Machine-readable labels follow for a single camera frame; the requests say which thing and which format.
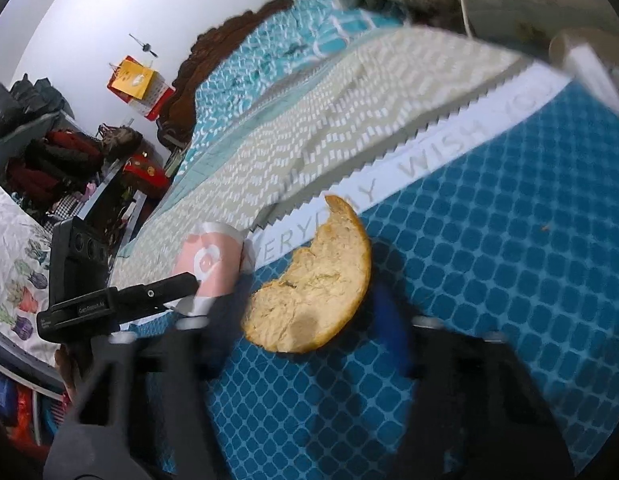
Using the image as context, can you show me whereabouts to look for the dark bags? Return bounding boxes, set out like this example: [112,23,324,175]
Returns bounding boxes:
[0,75,72,141]

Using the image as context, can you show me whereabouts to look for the red box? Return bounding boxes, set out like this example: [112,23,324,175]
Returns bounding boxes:
[122,155,170,191]

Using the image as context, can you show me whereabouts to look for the beige chevron mat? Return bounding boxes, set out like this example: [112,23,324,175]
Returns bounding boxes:
[109,27,530,281]

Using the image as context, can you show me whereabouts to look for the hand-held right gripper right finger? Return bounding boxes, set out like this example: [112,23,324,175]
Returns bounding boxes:
[374,285,575,480]

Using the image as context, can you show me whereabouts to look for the pink white paper cup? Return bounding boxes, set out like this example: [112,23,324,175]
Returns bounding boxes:
[172,220,257,318]

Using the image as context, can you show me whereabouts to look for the bitten bread piece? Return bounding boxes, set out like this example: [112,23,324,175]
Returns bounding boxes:
[240,195,373,354]

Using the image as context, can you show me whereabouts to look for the brown bag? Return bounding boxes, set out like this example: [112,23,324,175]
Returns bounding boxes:
[96,125,142,161]

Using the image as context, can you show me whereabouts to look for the cactus printed quilt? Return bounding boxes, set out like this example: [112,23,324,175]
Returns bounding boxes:
[0,180,90,376]

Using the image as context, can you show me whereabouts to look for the carved wooden headboard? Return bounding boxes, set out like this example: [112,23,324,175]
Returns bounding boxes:
[156,0,295,148]

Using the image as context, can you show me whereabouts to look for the yellow red wall calendar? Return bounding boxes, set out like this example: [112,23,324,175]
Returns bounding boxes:
[106,55,177,121]

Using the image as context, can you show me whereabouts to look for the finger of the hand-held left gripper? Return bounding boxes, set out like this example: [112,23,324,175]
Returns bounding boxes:
[112,272,200,321]

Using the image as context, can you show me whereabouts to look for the teal white patterned bedsheet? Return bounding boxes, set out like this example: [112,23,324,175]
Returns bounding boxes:
[119,0,405,256]

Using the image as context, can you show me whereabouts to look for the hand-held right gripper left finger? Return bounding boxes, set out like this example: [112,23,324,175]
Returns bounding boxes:
[43,317,227,480]

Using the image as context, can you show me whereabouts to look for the grey storage shelf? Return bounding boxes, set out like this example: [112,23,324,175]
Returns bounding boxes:
[0,110,160,261]

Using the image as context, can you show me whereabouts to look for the pile of dark red clothes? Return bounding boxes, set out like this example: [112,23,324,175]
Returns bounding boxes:
[6,130,102,201]

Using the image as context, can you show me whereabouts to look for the colourful stored bags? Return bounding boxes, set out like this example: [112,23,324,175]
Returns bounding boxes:
[0,365,70,451]

